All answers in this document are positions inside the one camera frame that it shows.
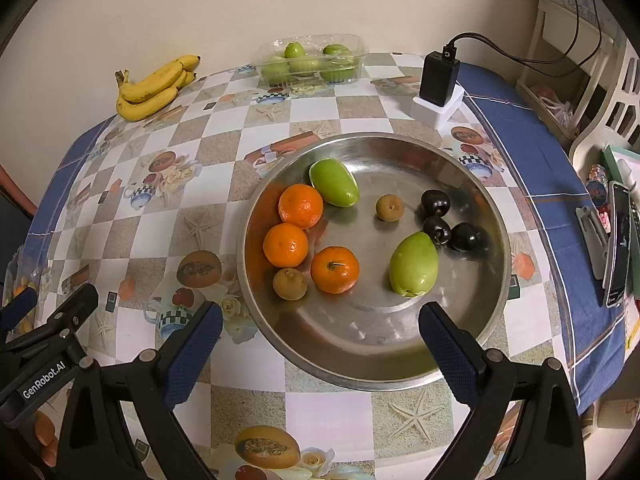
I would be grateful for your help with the round steel plate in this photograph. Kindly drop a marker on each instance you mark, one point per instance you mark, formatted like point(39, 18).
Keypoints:
point(360, 320)

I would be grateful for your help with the grey phone stand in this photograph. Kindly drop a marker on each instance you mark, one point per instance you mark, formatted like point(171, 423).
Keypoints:
point(592, 240)

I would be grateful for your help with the white plastic tube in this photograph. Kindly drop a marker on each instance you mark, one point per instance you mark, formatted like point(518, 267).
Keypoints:
point(627, 172)

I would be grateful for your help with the white plastic chair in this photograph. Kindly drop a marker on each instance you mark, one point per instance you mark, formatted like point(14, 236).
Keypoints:
point(620, 105)

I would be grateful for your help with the black power adapter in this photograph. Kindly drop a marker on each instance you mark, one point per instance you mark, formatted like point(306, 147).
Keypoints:
point(439, 80)

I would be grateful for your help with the blue plaid tablecloth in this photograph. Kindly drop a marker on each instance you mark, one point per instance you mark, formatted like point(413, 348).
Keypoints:
point(525, 125)

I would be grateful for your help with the dark cherry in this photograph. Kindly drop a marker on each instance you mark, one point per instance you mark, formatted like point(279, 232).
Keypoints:
point(436, 230)
point(467, 236)
point(435, 201)

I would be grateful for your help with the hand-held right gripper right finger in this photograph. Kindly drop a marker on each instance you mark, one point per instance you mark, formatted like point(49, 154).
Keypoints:
point(447, 350)

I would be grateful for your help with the yellow banana bunch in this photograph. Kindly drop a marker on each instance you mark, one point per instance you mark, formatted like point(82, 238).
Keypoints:
point(150, 95)

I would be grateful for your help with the black smartphone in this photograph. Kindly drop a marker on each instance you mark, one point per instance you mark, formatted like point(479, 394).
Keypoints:
point(619, 245)

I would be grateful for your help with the clear plastic bag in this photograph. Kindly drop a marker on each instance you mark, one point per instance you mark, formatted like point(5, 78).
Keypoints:
point(27, 265)

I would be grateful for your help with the brown kiwi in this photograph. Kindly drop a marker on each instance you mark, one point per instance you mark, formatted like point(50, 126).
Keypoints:
point(390, 207)
point(290, 284)

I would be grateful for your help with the colourful patterned cylinder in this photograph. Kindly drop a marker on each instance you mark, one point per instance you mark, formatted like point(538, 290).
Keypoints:
point(597, 185)

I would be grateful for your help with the orange mandarin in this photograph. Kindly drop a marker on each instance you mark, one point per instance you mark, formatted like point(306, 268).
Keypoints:
point(335, 269)
point(301, 205)
point(285, 245)

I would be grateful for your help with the dark remote control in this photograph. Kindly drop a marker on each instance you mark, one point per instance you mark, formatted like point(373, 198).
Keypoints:
point(635, 220)

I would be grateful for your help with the clear plastic clamshell box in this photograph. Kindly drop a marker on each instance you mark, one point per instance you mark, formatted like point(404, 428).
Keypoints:
point(312, 39)

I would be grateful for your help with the beige plastic rack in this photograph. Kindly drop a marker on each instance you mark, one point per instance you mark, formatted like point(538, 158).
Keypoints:
point(542, 25)

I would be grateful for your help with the pile of small oranges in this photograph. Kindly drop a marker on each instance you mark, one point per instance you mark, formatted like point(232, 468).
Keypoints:
point(20, 290)

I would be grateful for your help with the pink white plastic bag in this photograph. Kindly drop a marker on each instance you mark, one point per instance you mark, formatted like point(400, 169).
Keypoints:
point(555, 105)

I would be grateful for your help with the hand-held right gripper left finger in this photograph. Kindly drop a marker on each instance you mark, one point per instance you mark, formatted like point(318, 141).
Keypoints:
point(195, 355)

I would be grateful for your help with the beige cardboard box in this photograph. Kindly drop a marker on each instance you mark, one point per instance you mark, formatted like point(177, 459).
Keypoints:
point(620, 410)

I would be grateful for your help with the pink white small packet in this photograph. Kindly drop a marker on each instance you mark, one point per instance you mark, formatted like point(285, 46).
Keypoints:
point(605, 217)

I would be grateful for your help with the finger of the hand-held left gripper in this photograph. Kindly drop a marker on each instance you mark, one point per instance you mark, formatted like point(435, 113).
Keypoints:
point(75, 305)
point(17, 306)

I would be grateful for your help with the checkered printed tablecloth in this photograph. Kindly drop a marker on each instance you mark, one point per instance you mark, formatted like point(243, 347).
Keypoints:
point(215, 135)

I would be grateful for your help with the heap of packed green jujubes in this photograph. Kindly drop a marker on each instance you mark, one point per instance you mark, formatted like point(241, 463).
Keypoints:
point(295, 51)

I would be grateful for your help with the green jujube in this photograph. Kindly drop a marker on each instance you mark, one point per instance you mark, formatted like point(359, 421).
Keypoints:
point(335, 182)
point(414, 265)

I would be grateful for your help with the white charger box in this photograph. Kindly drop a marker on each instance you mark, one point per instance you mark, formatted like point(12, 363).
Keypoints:
point(430, 112)

